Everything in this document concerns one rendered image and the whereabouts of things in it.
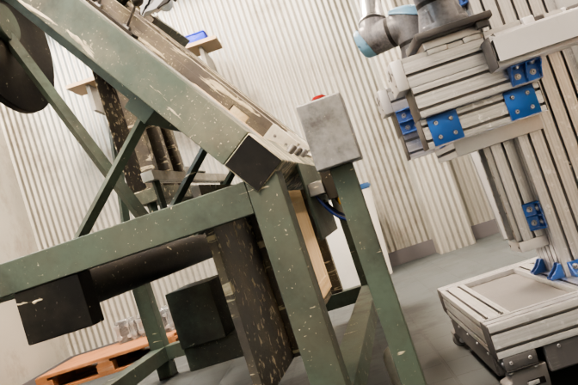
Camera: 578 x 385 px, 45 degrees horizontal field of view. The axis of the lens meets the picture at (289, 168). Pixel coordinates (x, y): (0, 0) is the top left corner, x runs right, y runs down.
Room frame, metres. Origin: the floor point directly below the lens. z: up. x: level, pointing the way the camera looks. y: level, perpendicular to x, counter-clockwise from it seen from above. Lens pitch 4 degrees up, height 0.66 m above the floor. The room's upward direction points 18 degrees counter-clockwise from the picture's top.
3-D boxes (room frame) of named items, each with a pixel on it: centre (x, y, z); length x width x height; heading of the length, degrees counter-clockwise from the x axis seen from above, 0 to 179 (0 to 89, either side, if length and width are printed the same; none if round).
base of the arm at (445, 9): (2.02, -0.56, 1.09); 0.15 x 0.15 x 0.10
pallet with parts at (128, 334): (5.40, 1.68, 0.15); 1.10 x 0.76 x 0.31; 88
